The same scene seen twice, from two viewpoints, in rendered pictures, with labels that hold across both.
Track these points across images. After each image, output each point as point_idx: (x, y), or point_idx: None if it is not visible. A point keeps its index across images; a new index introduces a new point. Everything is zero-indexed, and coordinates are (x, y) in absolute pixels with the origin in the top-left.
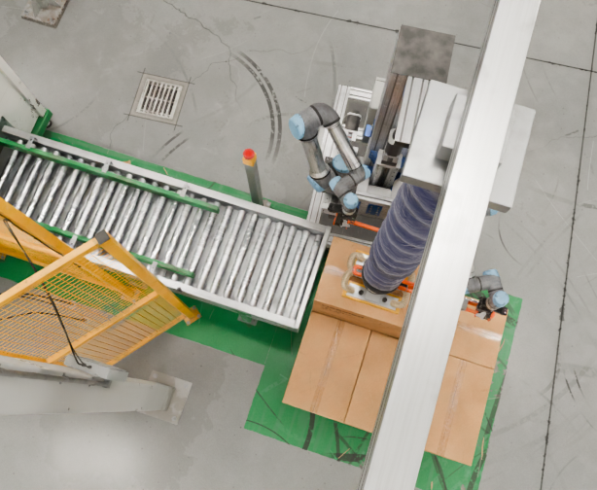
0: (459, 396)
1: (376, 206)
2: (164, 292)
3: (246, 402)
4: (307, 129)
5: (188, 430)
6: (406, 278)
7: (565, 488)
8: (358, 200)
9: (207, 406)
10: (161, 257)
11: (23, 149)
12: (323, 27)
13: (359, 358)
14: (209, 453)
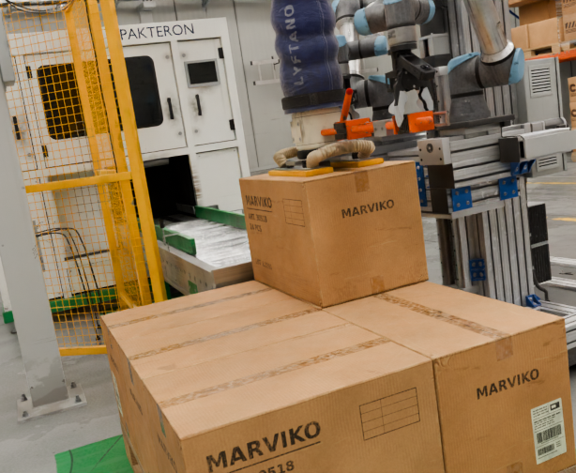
0: (314, 364)
1: (416, 163)
2: (136, 169)
3: (97, 437)
4: (341, 3)
5: (16, 431)
6: (362, 160)
7: None
8: (344, 43)
9: (63, 424)
10: None
11: (203, 207)
12: None
13: (238, 309)
14: None
